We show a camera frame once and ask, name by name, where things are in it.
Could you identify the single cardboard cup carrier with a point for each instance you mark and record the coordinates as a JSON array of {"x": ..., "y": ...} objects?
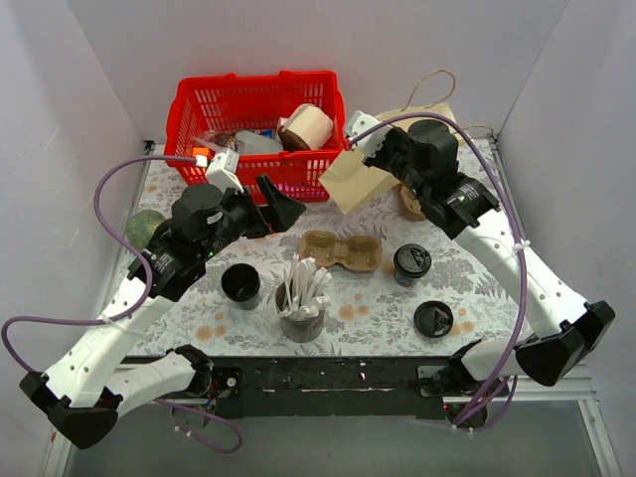
[{"x": 356, "y": 253}]

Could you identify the beige paper roll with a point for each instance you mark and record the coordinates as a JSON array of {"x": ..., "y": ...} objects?
[{"x": 308, "y": 128}]

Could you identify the grey plastic pouch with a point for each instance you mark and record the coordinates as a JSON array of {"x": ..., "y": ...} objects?
[{"x": 250, "y": 143}]

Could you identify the green melon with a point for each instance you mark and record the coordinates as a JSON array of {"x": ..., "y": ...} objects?
[{"x": 142, "y": 226}]

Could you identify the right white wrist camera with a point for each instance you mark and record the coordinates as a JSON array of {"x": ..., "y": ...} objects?
[{"x": 356, "y": 130}]

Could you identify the stack of black paper cups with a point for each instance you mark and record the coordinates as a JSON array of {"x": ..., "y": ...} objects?
[{"x": 241, "y": 285}]

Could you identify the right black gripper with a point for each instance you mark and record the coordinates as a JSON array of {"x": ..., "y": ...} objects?
[{"x": 380, "y": 156}]

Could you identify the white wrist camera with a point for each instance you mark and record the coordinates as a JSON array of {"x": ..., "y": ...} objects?
[
  {"x": 221, "y": 169},
  {"x": 356, "y": 130}
]

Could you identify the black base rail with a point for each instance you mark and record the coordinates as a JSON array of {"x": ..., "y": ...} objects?
[{"x": 323, "y": 386}]

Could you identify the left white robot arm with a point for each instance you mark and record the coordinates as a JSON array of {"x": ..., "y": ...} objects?
[{"x": 82, "y": 394}]

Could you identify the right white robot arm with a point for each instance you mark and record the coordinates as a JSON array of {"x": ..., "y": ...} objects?
[{"x": 557, "y": 327}]

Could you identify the clear snack packet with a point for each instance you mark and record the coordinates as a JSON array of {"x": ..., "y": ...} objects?
[{"x": 216, "y": 140}]

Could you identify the orange small box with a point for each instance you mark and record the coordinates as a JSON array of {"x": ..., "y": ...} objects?
[{"x": 204, "y": 151}]

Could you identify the red plastic shopping basket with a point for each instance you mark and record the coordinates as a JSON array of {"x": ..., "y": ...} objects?
[{"x": 258, "y": 104}]

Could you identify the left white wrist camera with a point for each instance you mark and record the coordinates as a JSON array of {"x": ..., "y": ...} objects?
[{"x": 221, "y": 169}]

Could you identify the grey cup of straws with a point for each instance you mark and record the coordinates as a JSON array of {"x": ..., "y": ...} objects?
[{"x": 301, "y": 299}]

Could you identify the floral table mat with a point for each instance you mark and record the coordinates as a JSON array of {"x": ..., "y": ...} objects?
[{"x": 370, "y": 313}]

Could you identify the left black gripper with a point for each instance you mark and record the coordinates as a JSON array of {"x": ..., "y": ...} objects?
[{"x": 259, "y": 214}]

